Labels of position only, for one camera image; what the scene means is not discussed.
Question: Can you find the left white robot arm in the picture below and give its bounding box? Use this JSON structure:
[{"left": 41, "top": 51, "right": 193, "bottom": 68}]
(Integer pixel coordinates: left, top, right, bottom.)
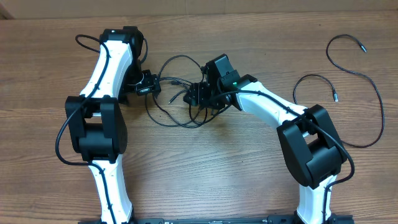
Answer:
[{"left": 60, "top": 26, "right": 161, "bottom": 223}]

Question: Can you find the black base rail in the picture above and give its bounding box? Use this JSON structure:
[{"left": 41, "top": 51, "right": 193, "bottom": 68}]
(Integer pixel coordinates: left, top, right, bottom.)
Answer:
[{"left": 78, "top": 214, "right": 354, "bottom": 224}]

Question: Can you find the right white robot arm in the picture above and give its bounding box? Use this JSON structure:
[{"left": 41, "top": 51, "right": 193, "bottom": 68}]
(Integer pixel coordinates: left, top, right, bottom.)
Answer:
[{"left": 183, "top": 54, "right": 353, "bottom": 223}]

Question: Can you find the black USB cable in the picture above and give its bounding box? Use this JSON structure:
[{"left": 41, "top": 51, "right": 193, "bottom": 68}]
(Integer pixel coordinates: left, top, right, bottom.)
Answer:
[{"left": 144, "top": 76, "right": 231, "bottom": 128}]

